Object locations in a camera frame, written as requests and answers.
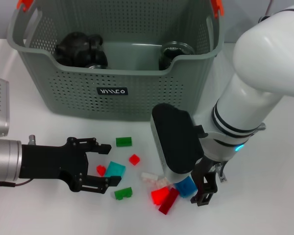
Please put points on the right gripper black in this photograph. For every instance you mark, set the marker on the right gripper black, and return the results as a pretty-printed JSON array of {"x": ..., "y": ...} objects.
[{"x": 205, "y": 178}]

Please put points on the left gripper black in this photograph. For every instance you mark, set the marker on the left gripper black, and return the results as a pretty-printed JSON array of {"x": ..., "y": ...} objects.
[{"x": 51, "y": 161}]

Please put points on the blue square toy plate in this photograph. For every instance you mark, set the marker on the blue square toy plate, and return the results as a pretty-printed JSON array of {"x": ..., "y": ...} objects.
[{"x": 185, "y": 188}]

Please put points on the dark red brick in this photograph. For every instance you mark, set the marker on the dark red brick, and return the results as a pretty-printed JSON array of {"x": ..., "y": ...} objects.
[{"x": 169, "y": 202}]

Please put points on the bright red toy brick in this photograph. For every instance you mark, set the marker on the bright red toy brick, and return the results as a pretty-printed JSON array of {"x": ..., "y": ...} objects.
[{"x": 159, "y": 195}]

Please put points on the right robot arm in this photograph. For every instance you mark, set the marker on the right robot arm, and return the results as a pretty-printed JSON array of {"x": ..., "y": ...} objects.
[{"x": 259, "y": 73}]

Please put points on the grey-green perforated storage bin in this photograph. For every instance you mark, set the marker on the grey-green perforated storage bin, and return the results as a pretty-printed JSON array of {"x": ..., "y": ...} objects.
[{"x": 112, "y": 102}]

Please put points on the teal square toy plate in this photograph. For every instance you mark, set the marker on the teal square toy plate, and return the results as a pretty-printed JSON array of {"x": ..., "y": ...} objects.
[{"x": 116, "y": 169}]

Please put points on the small orange-red notched brick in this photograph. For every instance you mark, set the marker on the small orange-red notched brick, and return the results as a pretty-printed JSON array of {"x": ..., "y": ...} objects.
[{"x": 101, "y": 170}]

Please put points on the small red square brick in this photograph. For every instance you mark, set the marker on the small red square brick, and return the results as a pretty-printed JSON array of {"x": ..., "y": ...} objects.
[{"x": 134, "y": 159}]

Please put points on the green toy brick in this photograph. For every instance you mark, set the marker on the green toy brick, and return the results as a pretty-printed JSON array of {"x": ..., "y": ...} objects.
[
  {"x": 123, "y": 142},
  {"x": 122, "y": 194}
]

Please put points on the right gripper silver plug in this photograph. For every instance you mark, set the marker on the right gripper silver plug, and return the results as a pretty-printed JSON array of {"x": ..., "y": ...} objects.
[{"x": 220, "y": 172}]

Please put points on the black clay teapot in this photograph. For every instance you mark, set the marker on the black clay teapot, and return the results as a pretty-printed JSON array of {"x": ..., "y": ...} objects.
[{"x": 71, "y": 47}]

